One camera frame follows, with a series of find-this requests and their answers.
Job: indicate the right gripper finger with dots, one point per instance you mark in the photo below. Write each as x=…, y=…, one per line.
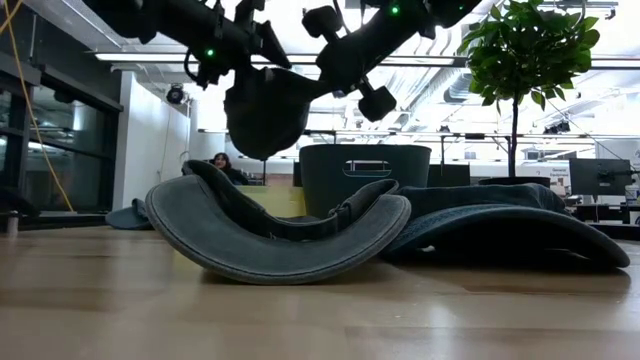
x=327, y=72
x=320, y=90

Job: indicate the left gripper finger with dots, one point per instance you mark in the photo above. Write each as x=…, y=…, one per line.
x=277, y=47
x=245, y=67

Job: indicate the dark blue cap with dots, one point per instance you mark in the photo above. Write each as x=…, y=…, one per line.
x=267, y=120

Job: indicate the blue denim cap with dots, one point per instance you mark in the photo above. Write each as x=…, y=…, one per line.
x=127, y=217

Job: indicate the navy denim cap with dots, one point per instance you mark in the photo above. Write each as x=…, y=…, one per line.
x=500, y=225

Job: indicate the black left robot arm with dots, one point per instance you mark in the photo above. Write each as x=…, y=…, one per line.
x=150, y=15

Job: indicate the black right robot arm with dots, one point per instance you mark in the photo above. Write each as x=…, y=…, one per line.
x=425, y=15

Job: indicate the black ceiling spotlight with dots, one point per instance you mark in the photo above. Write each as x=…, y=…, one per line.
x=175, y=94

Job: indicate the long ceiling light bar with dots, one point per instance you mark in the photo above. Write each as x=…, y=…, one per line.
x=150, y=57

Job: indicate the teal plastic bin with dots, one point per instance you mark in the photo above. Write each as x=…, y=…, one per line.
x=325, y=175

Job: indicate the person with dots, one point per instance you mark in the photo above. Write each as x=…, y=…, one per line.
x=222, y=162

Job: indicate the black background desk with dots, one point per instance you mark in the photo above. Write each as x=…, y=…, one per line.
x=450, y=135

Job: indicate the black framed glass partition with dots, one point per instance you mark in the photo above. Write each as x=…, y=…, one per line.
x=75, y=130

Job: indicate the green leafy plant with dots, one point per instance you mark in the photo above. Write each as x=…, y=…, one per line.
x=525, y=50

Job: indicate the grey cap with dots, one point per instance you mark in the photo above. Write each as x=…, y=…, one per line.
x=250, y=255

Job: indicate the black computer monitor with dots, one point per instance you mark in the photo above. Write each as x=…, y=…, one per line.
x=600, y=175

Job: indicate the black metal table frame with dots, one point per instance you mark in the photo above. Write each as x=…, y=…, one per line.
x=60, y=221

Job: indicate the small metal post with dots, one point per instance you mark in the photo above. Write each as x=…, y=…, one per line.
x=12, y=224

